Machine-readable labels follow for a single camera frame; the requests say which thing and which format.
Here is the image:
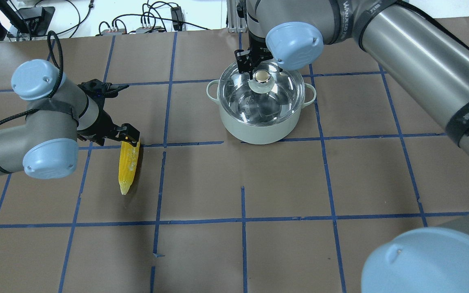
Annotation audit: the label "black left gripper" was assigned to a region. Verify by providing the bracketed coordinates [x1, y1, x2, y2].
[78, 110, 140, 147]

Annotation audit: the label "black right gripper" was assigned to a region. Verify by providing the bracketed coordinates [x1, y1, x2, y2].
[234, 32, 274, 80]

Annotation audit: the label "yellow corn cob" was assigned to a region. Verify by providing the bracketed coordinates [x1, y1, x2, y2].
[118, 142, 140, 195]

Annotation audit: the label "glass pot lid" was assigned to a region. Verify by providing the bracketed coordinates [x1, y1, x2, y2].
[217, 60, 309, 126]

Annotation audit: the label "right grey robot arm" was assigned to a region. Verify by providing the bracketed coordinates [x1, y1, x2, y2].
[235, 0, 469, 293]

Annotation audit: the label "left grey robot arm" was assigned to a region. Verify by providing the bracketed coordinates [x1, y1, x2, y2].
[0, 59, 140, 179]

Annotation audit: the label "pale green cooking pot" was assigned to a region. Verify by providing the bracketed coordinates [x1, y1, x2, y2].
[207, 59, 317, 145]

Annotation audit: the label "black power adapter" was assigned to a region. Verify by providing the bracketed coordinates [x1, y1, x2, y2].
[171, 6, 185, 31]

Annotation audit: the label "aluminium frame post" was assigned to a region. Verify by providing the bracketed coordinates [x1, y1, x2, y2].
[226, 0, 247, 33]

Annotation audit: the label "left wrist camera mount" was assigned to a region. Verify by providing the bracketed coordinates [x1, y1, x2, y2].
[77, 79, 130, 99]

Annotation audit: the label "black cables behind table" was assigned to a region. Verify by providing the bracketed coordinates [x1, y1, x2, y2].
[96, 0, 210, 36]

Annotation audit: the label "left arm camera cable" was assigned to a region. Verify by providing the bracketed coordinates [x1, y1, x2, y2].
[0, 30, 64, 143]

